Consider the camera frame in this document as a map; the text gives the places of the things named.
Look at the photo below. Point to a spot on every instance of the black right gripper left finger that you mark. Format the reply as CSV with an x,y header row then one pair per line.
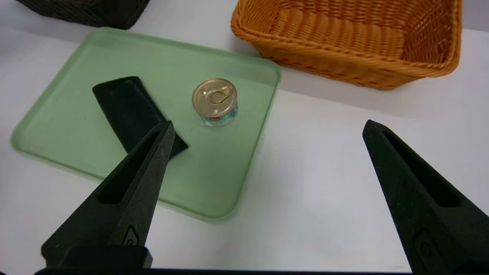
x,y
130,206

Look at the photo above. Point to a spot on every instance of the black rectangular soft case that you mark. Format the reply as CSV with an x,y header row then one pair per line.
x,y
126,107

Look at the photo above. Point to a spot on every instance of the small tin can with pull-tab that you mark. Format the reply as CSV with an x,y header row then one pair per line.
x,y
214,101

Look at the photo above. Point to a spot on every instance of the orange wicker basket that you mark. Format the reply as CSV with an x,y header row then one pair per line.
x,y
324,61

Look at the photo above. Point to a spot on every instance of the light green plastic tray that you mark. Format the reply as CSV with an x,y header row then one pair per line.
x,y
76,126

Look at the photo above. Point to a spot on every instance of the dark brown wicker basket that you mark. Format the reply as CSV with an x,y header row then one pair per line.
x,y
95,13

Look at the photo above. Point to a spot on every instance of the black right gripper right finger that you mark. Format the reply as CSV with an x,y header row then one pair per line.
x,y
439,217

